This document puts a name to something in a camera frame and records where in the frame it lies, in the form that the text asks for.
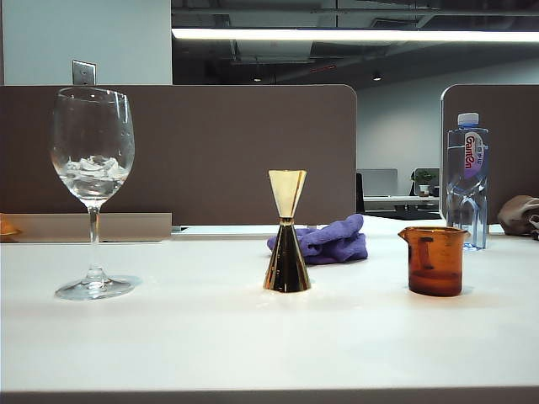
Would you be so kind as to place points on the white background desk screen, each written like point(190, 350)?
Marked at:
point(379, 183)

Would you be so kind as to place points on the gold metal jigger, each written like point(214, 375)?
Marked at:
point(287, 261)

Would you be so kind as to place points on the small green potted plant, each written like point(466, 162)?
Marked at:
point(424, 179)

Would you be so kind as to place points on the brown fabric bag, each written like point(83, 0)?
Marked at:
point(516, 214)

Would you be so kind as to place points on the small orange object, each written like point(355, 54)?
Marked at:
point(6, 227)

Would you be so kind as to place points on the brown desk partition panel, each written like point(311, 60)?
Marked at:
point(513, 147)
point(210, 160)

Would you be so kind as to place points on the purple cloth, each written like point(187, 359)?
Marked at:
point(337, 244)

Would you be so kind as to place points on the clear wine glass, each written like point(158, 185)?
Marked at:
point(94, 227)

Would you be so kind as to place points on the clear Ganten water bottle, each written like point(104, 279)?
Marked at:
point(467, 198)

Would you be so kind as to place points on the black ceiling spotlight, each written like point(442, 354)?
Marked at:
point(377, 76)

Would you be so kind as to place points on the small amber measuring cup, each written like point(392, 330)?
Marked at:
point(436, 269)

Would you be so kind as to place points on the long ceiling light strip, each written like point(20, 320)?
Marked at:
point(337, 35)

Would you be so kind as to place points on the metal wall switch plate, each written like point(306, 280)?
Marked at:
point(84, 72)

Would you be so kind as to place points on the white background desk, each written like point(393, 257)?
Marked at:
point(400, 200)

